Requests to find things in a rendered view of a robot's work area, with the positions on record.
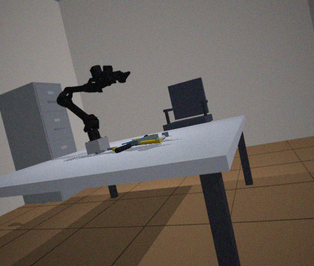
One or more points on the grey keyboard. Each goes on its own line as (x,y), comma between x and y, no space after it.
(137,141)

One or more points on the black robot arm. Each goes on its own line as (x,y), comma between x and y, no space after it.
(91,122)

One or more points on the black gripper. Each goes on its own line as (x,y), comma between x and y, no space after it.
(108,78)

